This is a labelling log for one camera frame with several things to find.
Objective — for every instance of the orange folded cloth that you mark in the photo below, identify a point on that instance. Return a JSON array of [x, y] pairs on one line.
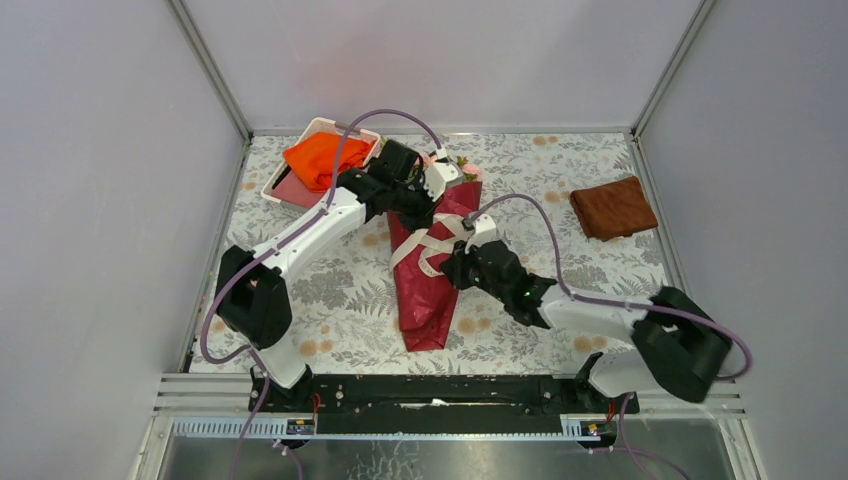
[[312, 161]]

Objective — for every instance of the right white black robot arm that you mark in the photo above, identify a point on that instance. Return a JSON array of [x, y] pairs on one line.
[[673, 345]]

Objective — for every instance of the brown folded cloth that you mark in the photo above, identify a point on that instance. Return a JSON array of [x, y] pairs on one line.
[[612, 210]]

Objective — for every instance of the pink paper sheet in basket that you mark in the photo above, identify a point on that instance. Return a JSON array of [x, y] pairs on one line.
[[292, 193]]

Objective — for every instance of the cream printed ribbon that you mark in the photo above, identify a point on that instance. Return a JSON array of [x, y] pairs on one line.
[[431, 246]]

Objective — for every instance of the pink fake flower bunch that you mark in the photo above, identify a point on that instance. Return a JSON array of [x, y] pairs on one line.
[[471, 172]]

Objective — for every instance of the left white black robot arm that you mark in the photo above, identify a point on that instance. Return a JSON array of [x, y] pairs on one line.
[[252, 292]]

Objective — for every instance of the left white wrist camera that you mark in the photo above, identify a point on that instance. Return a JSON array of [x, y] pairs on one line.
[[440, 176]]

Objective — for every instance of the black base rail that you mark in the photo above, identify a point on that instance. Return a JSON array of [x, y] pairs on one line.
[[429, 404]]

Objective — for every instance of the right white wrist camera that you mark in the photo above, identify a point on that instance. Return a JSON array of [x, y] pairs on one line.
[[481, 229]]

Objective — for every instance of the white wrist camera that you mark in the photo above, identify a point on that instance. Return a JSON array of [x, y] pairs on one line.
[[481, 229], [440, 176]]

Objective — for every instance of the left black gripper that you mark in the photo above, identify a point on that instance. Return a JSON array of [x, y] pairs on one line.
[[422, 219]]

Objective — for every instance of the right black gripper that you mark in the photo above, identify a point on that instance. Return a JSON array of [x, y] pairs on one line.
[[454, 267]]

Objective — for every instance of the dark red wrapping paper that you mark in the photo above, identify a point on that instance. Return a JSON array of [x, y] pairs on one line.
[[426, 305]]

